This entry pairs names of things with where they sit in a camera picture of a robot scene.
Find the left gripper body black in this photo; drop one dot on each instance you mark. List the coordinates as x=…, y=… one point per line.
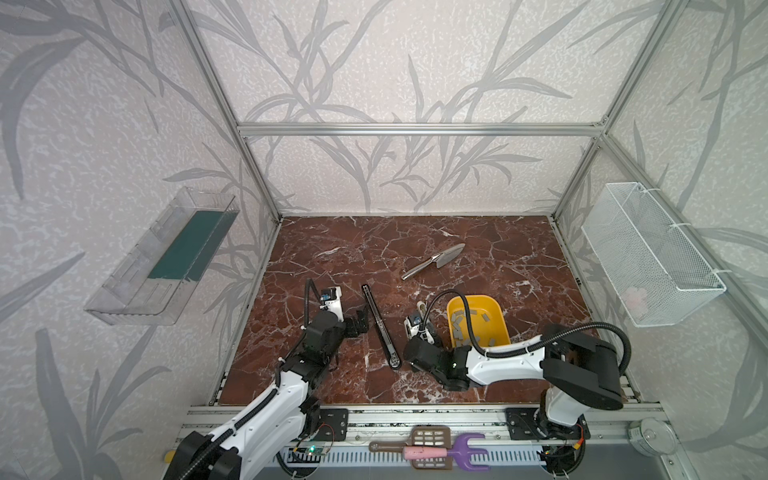
x=354, y=324

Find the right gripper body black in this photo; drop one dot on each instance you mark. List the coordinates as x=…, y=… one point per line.
x=417, y=346

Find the black stapler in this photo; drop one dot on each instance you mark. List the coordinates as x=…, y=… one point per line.
x=390, y=351

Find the yellow plastic tray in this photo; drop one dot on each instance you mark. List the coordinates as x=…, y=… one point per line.
x=486, y=312

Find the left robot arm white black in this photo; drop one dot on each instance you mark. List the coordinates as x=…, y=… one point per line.
x=241, y=447

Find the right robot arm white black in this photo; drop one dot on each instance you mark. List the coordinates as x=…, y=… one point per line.
x=582, y=365

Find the brown toy spatula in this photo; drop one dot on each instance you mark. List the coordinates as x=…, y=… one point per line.
x=420, y=438

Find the silver metal trowel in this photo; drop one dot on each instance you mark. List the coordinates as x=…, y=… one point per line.
x=439, y=260

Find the green sponge in bin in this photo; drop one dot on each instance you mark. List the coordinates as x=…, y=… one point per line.
x=193, y=248

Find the pink object in basket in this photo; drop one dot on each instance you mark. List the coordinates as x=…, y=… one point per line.
x=636, y=301

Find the round metal tin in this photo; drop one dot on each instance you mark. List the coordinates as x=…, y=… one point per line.
x=651, y=437

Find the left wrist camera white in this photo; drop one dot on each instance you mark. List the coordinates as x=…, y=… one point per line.
x=330, y=300

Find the purple toy rake pink handle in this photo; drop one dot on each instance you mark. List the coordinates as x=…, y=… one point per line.
x=460, y=454

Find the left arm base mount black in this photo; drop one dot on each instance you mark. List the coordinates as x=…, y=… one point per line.
x=326, y=424

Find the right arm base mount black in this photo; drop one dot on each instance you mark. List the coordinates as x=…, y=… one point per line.
x=523, y=424

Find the clear plastic wall bin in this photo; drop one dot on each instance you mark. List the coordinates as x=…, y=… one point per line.
x=128, y=296

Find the white wire mesh basket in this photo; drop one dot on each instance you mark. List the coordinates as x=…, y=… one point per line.
x=640, y=245

